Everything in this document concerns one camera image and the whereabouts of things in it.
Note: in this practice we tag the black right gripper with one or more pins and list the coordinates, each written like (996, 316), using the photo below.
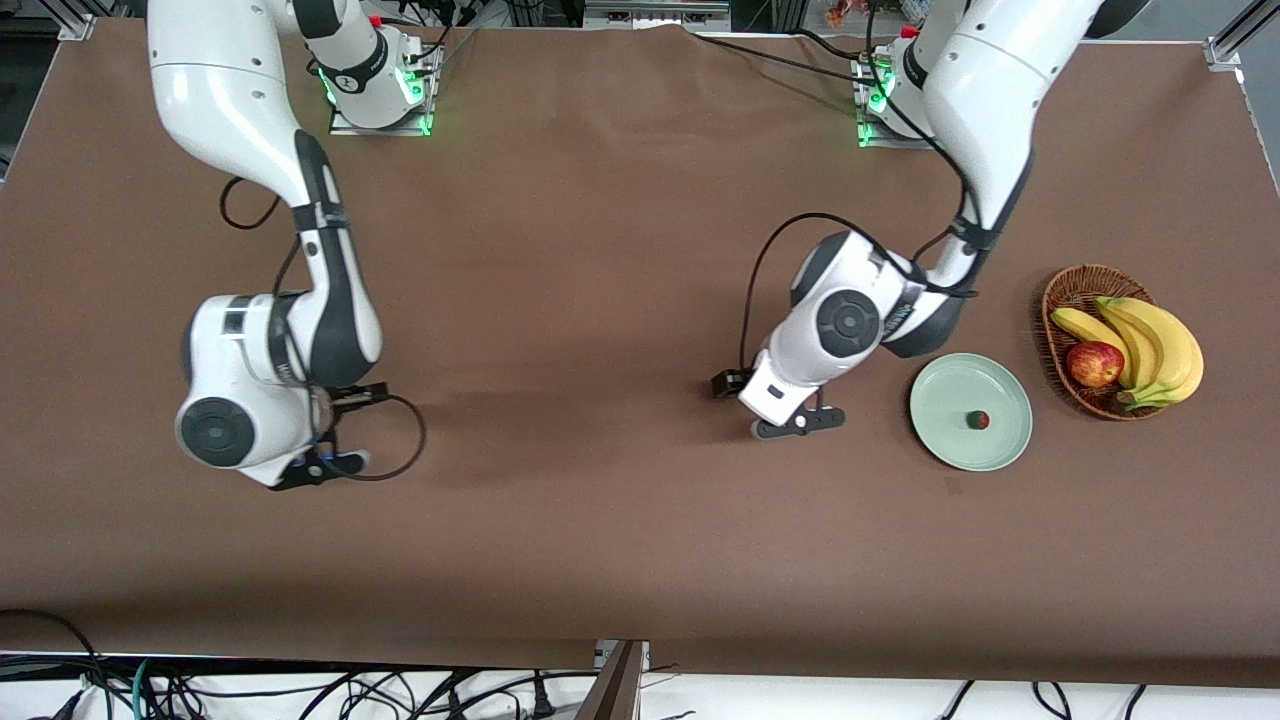
(352, 394)

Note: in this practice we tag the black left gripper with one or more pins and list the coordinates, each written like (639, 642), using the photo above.
(727, 382)

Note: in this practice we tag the small red toy strawberry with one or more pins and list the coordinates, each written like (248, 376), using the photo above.
(978, 420)

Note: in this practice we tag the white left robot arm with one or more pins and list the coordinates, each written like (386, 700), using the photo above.
(990, 100)

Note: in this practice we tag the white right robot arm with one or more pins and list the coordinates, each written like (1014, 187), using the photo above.
(230, 90)

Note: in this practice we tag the pale green round plate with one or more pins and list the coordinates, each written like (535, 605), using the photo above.
(960, 440)

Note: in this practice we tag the large table cover sheet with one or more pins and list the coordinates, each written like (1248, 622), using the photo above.
(600, 300)

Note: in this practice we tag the brown angled beam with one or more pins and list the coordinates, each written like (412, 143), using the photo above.
(610, 690)

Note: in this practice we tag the brown wicker basket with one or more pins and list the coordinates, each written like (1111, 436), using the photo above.
(1075, 290)

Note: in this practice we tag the red apple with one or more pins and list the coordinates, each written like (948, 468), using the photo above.
(1095, 365)

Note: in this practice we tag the small orange red object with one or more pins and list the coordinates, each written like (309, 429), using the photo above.
(845, 12)

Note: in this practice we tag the yellow banana bunch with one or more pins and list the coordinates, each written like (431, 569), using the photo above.
(1165, 345)

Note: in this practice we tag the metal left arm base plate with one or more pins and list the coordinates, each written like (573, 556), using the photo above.
(870, 140)

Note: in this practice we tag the aluminium corner bracket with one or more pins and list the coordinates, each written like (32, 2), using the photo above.
(630, 655)

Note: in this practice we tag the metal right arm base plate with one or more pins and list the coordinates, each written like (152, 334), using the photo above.
(425, 95)

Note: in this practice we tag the aluminium frame profile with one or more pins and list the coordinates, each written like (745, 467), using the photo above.
(650, 15)
(75, 25)
(1225, 50)

